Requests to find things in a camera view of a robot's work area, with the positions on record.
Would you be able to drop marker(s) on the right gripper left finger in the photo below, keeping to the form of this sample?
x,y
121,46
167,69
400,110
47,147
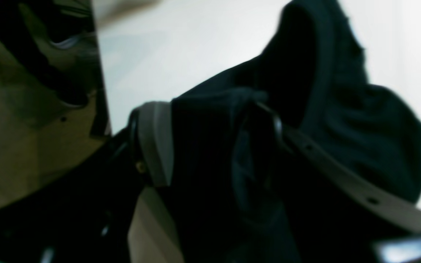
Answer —
x,y
108,209

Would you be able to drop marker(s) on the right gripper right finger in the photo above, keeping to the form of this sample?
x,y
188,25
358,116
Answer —
x,y
393,210

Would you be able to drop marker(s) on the black T-shirt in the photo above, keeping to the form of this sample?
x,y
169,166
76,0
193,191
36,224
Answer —
x,y
238,196

